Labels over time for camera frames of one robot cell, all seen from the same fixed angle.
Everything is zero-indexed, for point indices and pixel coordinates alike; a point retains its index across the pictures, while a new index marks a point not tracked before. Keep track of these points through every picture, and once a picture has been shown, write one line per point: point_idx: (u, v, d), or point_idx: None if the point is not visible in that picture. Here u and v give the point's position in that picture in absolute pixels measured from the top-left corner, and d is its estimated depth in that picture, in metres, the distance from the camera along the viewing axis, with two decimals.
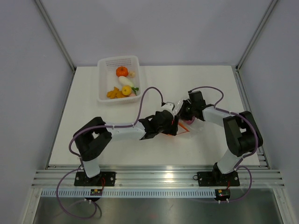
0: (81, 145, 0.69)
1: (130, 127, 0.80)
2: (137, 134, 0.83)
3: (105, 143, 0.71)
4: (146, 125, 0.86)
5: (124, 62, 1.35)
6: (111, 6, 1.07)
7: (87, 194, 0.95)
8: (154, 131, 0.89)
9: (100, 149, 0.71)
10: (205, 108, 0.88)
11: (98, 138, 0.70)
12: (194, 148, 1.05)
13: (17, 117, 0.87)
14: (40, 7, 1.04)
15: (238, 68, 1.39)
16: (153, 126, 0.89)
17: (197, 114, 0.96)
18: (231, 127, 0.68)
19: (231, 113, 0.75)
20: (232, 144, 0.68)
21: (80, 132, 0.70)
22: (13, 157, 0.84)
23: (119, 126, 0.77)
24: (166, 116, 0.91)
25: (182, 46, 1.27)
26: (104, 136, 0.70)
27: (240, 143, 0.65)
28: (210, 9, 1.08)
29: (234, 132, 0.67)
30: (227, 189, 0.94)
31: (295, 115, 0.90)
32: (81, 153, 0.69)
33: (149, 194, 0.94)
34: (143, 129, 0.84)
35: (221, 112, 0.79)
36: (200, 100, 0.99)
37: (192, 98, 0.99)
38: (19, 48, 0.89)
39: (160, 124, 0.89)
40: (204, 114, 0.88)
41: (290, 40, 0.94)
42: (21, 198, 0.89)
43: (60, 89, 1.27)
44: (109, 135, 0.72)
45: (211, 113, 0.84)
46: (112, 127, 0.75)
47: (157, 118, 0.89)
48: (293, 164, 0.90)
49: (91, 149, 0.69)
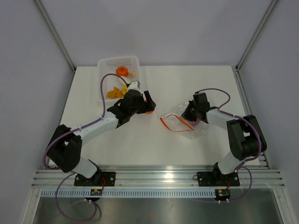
0: (56, 157, 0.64)
1: (99, 121, 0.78)
2: (111, 123, 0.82)
3: (79, 147, 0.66)
4: (116, 112, 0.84)
5: (124, 62, 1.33)
6: (111, 6, 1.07)
7: (87, 194, 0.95)
8: (127, 115, 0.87)
9: (76, 155, 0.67)
10: (209, 110, 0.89)
11: (69, 145, 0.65)
12: (195, 149, 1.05)
13: (17, 118, 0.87)
14: (40, 7, 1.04)
15: (238, 68, 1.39)
16: (124, 109, 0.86)
17: (201, 115, 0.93)
18: (236, 131, 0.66)
19: (236, 116, 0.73)
20: (235, 149, 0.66)
21: (49, 145, 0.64)
22: (13, 157, 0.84)
23: (87, 125, 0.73)
24: (133, 95, 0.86)
25: (182, 46, 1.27)
26: (74, 141, 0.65)
27: (244, 147, 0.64)
28: (210, 10, 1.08)
29: (238, 136, 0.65)
30: (228, 189, 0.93)
31: (295, 115, 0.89)
32: (60, 165, 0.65)
33: (149, 194, 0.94)
34: (114, 116, 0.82)
35: (225, 115, 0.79)
36: (205, 101, 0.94)
37: (196, 100, 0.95)
38: (18, 48, 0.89)
39: (130, 106, 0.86)
40: (208, 116, 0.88)
41: (290, 39, 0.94)
42: (21, 198, 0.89)
43: (60, 89, 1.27)
44: (79, 137, 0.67)
45: (217, 118, 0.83)
46: (79, 129, 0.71)
47: (125, 101, 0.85)
48: (293, 164, 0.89)
49: (66, 158, 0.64)
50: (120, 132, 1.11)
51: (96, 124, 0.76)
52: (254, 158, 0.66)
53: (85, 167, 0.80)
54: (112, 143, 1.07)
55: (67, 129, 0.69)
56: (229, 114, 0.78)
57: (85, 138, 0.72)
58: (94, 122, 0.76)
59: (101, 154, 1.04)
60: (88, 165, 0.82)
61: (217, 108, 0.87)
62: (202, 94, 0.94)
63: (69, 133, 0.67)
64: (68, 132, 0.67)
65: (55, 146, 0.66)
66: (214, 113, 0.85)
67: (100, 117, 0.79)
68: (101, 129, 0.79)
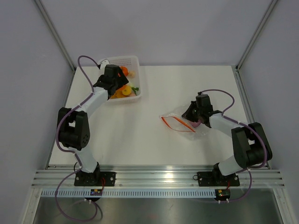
0: (69, 137, 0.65)
1: (92, 96, 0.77)
2: (103, 96, 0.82)
3: (86, 120, 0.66)
4: (102, 84, 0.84)
5: (123, 62, 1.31)
6: (111, 6, 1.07)
7: (87, 194, 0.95)
8: (113, 85, 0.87)
9: (86, 129, 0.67)
10: (212, 115, 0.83)
11: (77, 122, 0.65)
12: (195, 149, 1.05)
13: (17, 118, 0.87)
14: (40, 8, 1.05)
15: (238, 68, 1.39)
16: (108, 81, 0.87)
17: (203, 120, 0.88)
18: (240, 140, 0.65)
19: (240, 123, 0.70)
20: (240, 157, 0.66)
21: (58, 127, 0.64)
22: (13, 157, 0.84)
23: (84, 101, 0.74)
24: (112, 66, 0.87)
25: (182, 46, 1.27)
26: (80, 115, 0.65)
27: (249, 156, 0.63)
28: (210, 10, 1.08)
29: (243, 145, 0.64)
30: (227, 189, 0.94)
31: (295, 115, 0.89)
32: (74, 144, 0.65)
33: (149, 194, 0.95)
34: (103, 89, 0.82)
35: (229, 122, 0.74)
36: (208, 105, 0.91)
37: (199, 101, 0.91)
38: (18, 48, 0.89)
39: (113, 77, 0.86)
40: (211, 122, 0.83)
41: (290, 39, 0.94)
42: (21, 198, 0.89)
43: (60, 89, 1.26)
44: (83, 112, 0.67)
45: (218, 121, 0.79)
46: (80, 106, 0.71)
47: (107, 73, 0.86)
48: (292, 164, 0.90)
49: (78, 134, 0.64)
50: (120, 131, 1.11)
51: (91, 99, 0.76)
52: (259, 166, 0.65)
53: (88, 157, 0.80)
54: (112, 143, 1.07)
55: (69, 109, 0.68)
56: (232, 120, 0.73)
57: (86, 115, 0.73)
58: (88, 97, 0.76)
59: (101, 154, 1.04)
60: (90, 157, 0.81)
61: (220, 113, 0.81)
62: (205, 96, 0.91)
63: (72, 112, 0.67)
64: (70, 111, 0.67)
65: (65, 128, 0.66)
66: (218, 118, 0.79)
67: (92, 93, 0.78)
68: (96, 104, 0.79)
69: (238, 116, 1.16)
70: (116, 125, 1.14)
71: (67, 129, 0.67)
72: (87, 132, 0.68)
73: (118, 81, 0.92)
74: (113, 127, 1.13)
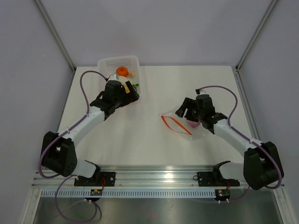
0: (53, 165, 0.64)
1: (85, 118, 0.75)
2: (98, 117, 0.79)
3: (72, 148, 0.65)
4: (100, 103, 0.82)
5: (124, 62, 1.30)
6: (111, 6, 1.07)
7: (87, 194, 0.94)
8: (112, 104, 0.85)
9: (72, 157, 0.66)
10: (218, 122, 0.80)
11: (62, 150, 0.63)
12: (195, 149, 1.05)
13: (17, 117, 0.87)
14: (40, 8, 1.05)
15: (238, 68, 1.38)
16: (107, 101, 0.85)
17: (207, 124, 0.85)
18: (254, 164, 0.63)
19: (252, 143, 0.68)
20: (252, 178, 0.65)
21: (43, 154, 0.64)
22: (13, 157, 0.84)
23: (74, 126, 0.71)
24: (114, 84, 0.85)
25: (182, 46, 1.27)
26: (65, 144, 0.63)
27: (261, 178, 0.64)
28: (210, 10, 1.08)
29: (256, 168, 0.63)
30: (227, 189, 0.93)
31: (295, 115, 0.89)
32: (58, 172, 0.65)
33: (149, 194, 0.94)
34: (99, 110, 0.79)
35: (240, 138, 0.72)
36: (210, 107, 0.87)
37: (201, 104, 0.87)
38: (19, 48, 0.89)
39: (113, 96, 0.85)
40: (215, 128, 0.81)
41: (289, 39, 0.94)
42: (21, 198, 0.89)
43: (60, 89, 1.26)
44: (70, 140, 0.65)
45: (225, 133, 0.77)
46: (67, 131, 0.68)
47: (108, 91, 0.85)
48: (292, 164, 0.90)
49: (62, 164, 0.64)
50: (120, 132, 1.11)
51: (83, 122, 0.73)
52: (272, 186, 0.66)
53: (84, 167, 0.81)
54: (112, 143, 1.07)
55: (56, 135, 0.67)
56: (245, 136, 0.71)
57: (76, 140, 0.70)
58: (80, 120, 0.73)
59: (101, 154, 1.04)
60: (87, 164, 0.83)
61: (227, 123, 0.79)
62: (207, 99, 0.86)
63: (58, 138, 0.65)
64: (57, 137, 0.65)
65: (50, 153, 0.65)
66: (225, 129, 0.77)
67: (85, 115, 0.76)
68: (89, 127, 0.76)
69: (239, 115, 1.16)
70: (116, 125, 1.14)
71: (52, 154, 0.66)
72: (73, 159, 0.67)
73: (118, 100, 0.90)
74: (113, 128, 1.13)
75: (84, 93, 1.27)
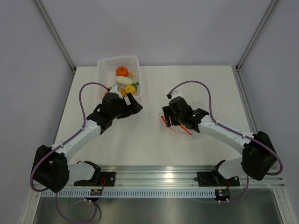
0: (44, 179, 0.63)
1: (81, 132, 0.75)
2: (94, 131, 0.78)
3: (65, 164, 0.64)
4: (97, 117, 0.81)
5: (124, 62, 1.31)
6: (111, 6, 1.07)
7: (87, 194, 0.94)
8: (108, 119, 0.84)
9: (63, 172, 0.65)
10: (202, 122, 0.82)
11: (53, 165, 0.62)
12: (195, 149, 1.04)
13: (17, 117, 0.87)
14: (40, 7, 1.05)
15: (238, 68, 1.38)
16: (104, 114, 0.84)
17: (191, 125, 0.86)
18: (253, 156, 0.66)
19: (245, 136, 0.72)
20: (254, 171, 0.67)
21: (34, 169, 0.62)
22: (13, 157, 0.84)
23: (68, 140, 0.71)
24: (111, 98, 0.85)
25: (182, 46, 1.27)
26: (58, 160, 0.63)
27: (262, 167, 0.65)
28: (210, 9, 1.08)
29: (254, 160, 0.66)
30: (227, 189, 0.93)
31: (295, 115, 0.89)
32: (49, 187, 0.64)
33: (149, 194, 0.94)
34: (95, 124, 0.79)
35: (233, 134, 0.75)
36: (186, 107, 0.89)
37: (176, 108, 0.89)
38: (19, 48, 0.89)
39: (110, 109, 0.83)
40: (202, 128, 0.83)
41: (289, 39, 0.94)
42: (21, 198, 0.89)
43: (60, 89, 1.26)
44: (62, 155, 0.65)
45: (215, 131, 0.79)
46: (61, 146, 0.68)
47: (105, 104, 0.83)
48: (292, 164, 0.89)
49: (53, 179, 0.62)
50: (120, 132, 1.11)
51: (77, 136, 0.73)
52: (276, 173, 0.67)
53: (80, 173, 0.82)
54: (112, 144, 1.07)
55: (49, 149, 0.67)
56: (237, 133, 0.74)
57: (69, 154, 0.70)
58: (74, 134, 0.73)
59: (101, 154, 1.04)
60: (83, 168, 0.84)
61: (212, 120, 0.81)
62: (180, 100, 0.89)
63: (51, 153, 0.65)
64: (50, 152, 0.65)
65: (41, 168, 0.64)
66: (212, 127, 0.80)
67: (81, 128, 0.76)
68: (84, 141, 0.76)
69: (239, 116, 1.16)
70: (115, 125, 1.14)
71: (43, 168, 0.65)
72: (65, 174, 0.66)
73: (116, 113, 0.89)
74: (113, 128, 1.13)
75: (81, 105, 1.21)
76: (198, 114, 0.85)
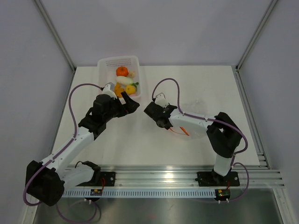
0: (38, 195, 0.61)
1: (72, 142, 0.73)
2: (87, 139, 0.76)
3: (57, 179, 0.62)
4: (89, 123, 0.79)
5: (124, 62, 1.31)
6: (111, 6, 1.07)
7: (87, 194, 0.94)
8: (101, 123, 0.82)
9: (58, 186, 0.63)
10: (171, 115, 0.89)
11: (46, 181, 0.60)
12: (194, 149, 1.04)
13: (17, 117, 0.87)
14: (40, 7, 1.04)
15: (238, 68, 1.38)
16: (97, 118, 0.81)
17: (163, 121, 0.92)
18: (217, 136, 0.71)
19: (208, 119, 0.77)
20: (223, 150, 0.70)
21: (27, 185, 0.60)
22: (13, 157, 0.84)
23: (59, 153, 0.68)
24: (102, 101, 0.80)
25: (182, 46, 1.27)
26: (50, 176, 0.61)
27: (227, 145, 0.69)
28: (211, 9, 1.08)
29: (220, 138, 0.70)
30: (228, 189, 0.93)
31: (295, 115, 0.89)
32: (44, 201, 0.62)
33: (149, 194, 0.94)
34: (87, 131, 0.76)
35: (197, 120, 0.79)
36: (156, 107, 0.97)
37: (149, 112, 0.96)
38: (19, 47, 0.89)
39: (103, 113, 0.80)
40: (172, 122, 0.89)
41: (289, 39, 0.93)
42: (21, 198, 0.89)
43: (60, 89, 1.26)
44: (53, 171, 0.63)
45: (181, 121, 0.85)
46: (52, 160, 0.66)
47: (96, 108, 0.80)
48: (293, 164, 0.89)
49: (47, 195, 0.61)
50: (119, 132, 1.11)
51: (69, 147, 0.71)
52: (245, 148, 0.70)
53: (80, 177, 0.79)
54: (110, 144, 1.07)
55: (40, 164, 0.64)
56: (199, 118, 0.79)
57: (62, 167, 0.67)
58: (66, 145, 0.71)
59: (101, 154, 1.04)
60: (82, 171, 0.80)
61: (180, 112, 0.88)
62: (149, 104, 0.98)
63: (42, 168, 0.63)
64: (41, 168, 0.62)
65: (34, 183, 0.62)
66: (180, 118, 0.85)
67: (72, 138, 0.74)
68: (77, 150, 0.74)
69: (239, 116, 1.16)
70: (116, 126, 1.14)
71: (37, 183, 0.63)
72: (59, 187, 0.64)
73: (110, 115, 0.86)
74: (113, 128, 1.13)
75: (72, 113, 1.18)
76: (168, 109, 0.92)
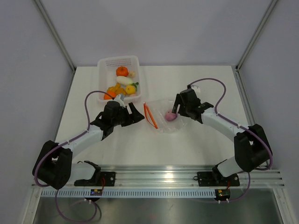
0: (46, 176, 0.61)
1: (85, 134, 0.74)
2: (97, 136, 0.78)
3: (70, 159, 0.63)
4: (100, 124, 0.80)
5: (124, 62, 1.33)
6: (110, 6, 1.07)
7: (87, 194, 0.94)
8: (110, 126, 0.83)
9: (67, 170, 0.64)
10: (204, 112, 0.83)
11: (59, 160, 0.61)
12: (195, 149, 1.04)
13: (17, 117, 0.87)
14: (40, 8, 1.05)
15: (238, 68, 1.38)
16: (106, 121, 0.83)
17: (195, 115, 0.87)
18: (245, 146, 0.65)
19: (241, 127, 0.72)
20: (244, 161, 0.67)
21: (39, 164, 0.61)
22: (13, 157, 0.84)
23: (74, 138, 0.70)
24: (113, 106, 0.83)
25: (182, 46, 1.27)
26: (64, 154, 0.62)
27: (252, 159, 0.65)
28: (210, 9, 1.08)
29: (246, 150, 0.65)
30: (228, 189, 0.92)
31: (295, 115, 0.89)
32: (50, 184, 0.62)
33: (150, 194, 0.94)
34: (98, 128, 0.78)
35: (229, 124, 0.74)
36: (195, 99, 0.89)
37: (186, 98, 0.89)
38: (19, 48, 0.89)
39: (112, 116, 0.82)
40: (203, 118, 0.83)
41: (289, 39, 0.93)
42: (21, 198, 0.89)
43: (60, 89, 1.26)
44: (69, 150, 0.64)
45: (211, 119, 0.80)
46: (67, 142, 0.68)
47: (106, 112, 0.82)
48: (293, 164, 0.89)
49: (56, 175, 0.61)
50: (118, 132, 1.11)
51: (83, 137, 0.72)
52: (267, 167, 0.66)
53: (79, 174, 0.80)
54: (111, 144, 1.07)
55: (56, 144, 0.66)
56: (232, 122, 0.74)
57: (74, 151, 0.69)
58: (80, 134, 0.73)
59: (101, 154, 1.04)
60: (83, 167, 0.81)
61: (214, 111, 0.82)
62: (190, 91, 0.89)
63: (58, 148, 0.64)
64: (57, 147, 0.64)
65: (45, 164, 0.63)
66: (213, 117, 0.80)
67: (86, 130, 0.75)
68: (88, 143, 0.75)
69: (239, 115, 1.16)
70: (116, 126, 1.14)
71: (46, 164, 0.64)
72: (67, 171, 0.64)
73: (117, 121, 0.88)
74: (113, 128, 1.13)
75: (74, 114, 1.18)
76: (205, 105, 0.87)
